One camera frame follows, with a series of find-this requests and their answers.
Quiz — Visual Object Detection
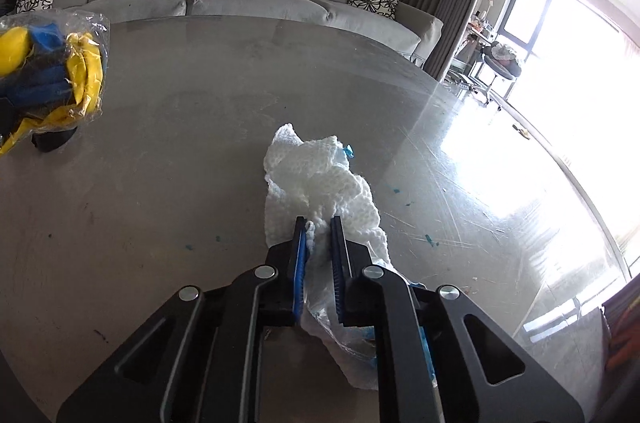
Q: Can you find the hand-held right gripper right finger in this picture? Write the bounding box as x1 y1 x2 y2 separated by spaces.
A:
330 215 586 423

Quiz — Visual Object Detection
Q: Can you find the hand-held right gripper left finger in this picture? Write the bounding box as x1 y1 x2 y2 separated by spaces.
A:
56 215 308 423

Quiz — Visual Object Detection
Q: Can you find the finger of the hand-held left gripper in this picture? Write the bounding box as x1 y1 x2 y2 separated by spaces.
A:
31 126 79 153

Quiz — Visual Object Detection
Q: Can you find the clear bag with yellow contents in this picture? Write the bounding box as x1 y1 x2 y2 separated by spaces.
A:
0 12 110 156

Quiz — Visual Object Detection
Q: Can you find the white paper towel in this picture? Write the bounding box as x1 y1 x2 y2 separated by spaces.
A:
263 123 431 391

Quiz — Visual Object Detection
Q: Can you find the round stool with cloth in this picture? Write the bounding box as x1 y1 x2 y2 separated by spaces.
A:
480 40 526 104

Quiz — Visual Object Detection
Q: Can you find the cluttered side table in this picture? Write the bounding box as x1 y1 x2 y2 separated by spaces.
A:
465 0 497 54

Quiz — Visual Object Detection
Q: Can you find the orange dark cloth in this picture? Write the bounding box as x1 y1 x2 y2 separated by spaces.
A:
602 273 640 374

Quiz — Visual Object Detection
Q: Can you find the large balcony window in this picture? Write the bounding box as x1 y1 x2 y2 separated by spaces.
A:
500 0 640 144

